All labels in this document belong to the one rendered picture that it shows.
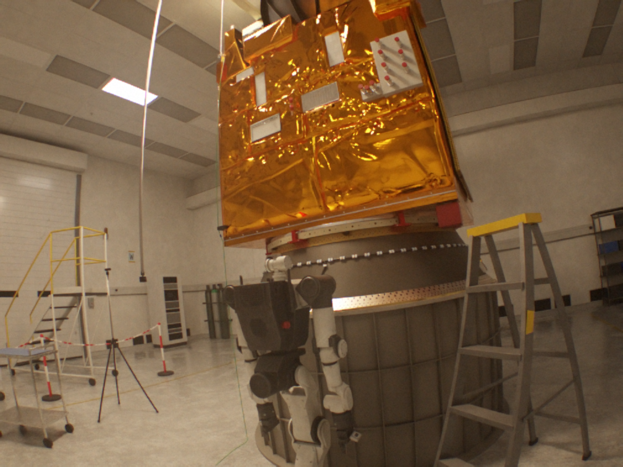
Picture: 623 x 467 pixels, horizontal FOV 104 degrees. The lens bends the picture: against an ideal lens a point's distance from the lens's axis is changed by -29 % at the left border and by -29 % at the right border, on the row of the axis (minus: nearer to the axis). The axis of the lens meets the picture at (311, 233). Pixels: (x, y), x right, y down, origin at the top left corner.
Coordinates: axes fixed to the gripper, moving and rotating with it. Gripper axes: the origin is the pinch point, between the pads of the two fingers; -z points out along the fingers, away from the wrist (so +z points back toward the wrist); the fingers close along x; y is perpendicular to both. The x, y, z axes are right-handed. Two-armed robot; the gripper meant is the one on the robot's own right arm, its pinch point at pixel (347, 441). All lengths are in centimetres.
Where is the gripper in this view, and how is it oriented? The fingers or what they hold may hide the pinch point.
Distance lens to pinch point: 171.2
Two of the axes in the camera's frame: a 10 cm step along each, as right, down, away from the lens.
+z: -2.1, -9.8, -0.2
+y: -8.5, 1.7, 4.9
